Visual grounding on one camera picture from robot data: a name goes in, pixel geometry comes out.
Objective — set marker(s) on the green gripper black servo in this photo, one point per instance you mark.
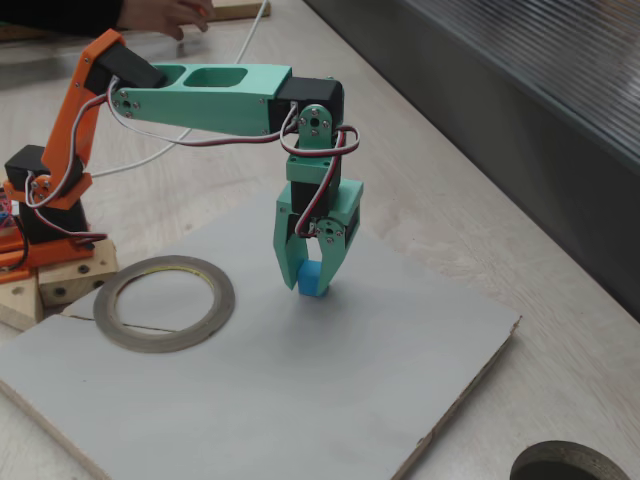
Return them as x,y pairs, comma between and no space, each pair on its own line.
351,196

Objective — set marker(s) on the blue cube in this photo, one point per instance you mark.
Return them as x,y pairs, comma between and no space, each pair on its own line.
310,282

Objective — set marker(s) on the black sleeved forearm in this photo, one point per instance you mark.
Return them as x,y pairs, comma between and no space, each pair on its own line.
60,15

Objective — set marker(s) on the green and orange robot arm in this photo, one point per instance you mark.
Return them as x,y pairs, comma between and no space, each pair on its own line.
225,105

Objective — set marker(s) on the person's hand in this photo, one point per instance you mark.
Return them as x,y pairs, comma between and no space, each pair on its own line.
160,15

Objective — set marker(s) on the grey painted plywood board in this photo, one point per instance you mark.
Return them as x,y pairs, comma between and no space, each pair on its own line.
300,390

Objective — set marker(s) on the wooden block with screws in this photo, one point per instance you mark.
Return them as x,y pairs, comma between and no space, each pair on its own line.
70,282

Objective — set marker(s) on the wooden plank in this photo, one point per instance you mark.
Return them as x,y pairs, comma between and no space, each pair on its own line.
240,9

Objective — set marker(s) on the plain wooden block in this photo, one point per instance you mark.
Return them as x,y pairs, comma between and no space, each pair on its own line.
17,302

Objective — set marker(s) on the red circuit board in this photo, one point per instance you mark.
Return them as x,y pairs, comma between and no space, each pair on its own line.
6,205

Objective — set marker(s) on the grey ribbed metal rail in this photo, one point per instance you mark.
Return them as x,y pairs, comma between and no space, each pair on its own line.
575,60

